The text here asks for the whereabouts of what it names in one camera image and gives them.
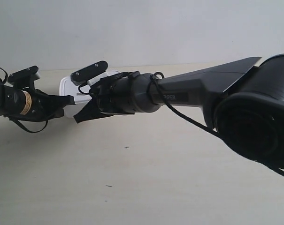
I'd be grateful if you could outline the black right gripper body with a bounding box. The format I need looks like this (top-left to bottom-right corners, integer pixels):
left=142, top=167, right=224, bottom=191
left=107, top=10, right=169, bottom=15
left=89, top=72, right=139, bottom=115

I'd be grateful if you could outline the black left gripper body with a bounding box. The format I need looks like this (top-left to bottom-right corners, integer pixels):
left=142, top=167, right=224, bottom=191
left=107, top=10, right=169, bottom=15
left=2, top=85, right=48, bottom=122

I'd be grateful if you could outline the white lidded plastic container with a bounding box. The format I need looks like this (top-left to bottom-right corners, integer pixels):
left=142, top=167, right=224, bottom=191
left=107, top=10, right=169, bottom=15
left=59, top=70, right=120, bottom=118

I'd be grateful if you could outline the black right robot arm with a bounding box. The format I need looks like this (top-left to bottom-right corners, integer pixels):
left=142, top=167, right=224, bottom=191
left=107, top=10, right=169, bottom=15
left=74, top=54, right=284, bottom=172

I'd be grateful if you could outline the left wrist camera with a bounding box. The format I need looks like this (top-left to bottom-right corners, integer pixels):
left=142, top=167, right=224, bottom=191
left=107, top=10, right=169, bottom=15
left=8, top=65, right=40, bottom=90

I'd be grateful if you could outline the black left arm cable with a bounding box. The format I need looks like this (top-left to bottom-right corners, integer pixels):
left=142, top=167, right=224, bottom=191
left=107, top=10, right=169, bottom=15
left=0, top=63, right=62, bottom=134

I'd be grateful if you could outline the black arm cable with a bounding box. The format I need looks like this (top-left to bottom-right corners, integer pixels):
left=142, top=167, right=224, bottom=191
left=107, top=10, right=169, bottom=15
left=0, top=63, right=62, bottom=134
left=78, top=71, right=284, bottom=181

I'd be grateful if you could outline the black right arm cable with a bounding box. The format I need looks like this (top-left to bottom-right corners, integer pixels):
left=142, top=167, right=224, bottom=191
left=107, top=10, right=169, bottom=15
left=78, top=71, right=284, bottom=181

